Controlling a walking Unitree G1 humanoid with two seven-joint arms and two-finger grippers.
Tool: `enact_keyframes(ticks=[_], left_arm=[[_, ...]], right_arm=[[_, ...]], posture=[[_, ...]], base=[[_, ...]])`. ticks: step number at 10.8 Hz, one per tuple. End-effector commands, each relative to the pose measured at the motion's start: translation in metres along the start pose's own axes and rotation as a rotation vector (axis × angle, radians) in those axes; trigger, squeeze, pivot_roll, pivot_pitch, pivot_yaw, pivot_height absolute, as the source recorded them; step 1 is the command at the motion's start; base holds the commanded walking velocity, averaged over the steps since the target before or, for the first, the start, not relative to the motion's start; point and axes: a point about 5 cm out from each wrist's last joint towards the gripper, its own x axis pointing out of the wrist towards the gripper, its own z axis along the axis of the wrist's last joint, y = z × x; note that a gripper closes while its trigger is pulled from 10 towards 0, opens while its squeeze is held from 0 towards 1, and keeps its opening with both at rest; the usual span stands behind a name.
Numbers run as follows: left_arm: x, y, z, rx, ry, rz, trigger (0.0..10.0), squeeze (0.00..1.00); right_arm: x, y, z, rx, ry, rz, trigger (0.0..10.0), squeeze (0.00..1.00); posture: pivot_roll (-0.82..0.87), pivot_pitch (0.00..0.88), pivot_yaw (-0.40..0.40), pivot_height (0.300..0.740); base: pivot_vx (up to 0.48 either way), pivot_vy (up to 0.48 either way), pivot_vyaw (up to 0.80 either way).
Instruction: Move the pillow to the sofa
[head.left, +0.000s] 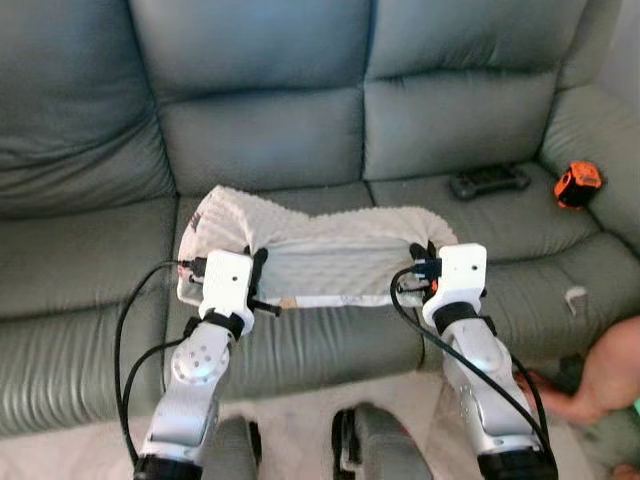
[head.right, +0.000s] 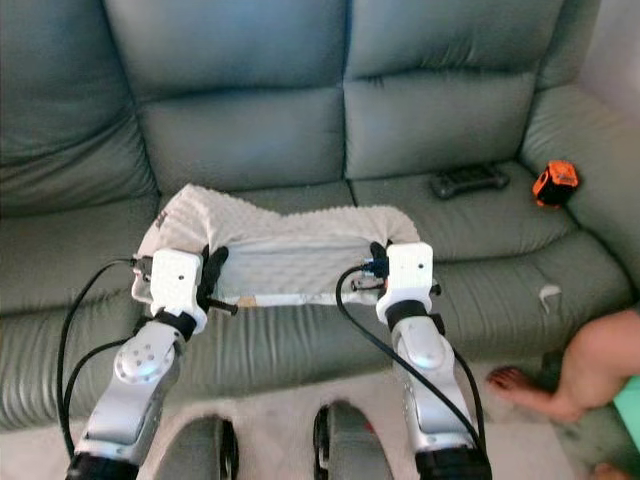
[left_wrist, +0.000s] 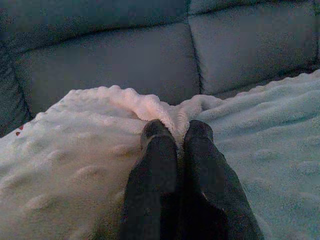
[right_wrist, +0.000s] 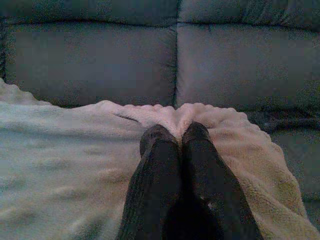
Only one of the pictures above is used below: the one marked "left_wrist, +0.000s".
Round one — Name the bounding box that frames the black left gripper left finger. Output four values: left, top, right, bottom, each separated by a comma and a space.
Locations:
119, 118, 183, 240

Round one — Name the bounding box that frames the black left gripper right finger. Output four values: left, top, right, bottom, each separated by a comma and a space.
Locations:
183, 119, 265, 240

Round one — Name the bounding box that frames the cream bumpy fleece pillow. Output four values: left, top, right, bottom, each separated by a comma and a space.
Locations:
0, 69, 320, 240

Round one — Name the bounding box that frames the dark green leather sofa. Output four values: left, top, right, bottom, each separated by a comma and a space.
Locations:
0, 0, 320, 138

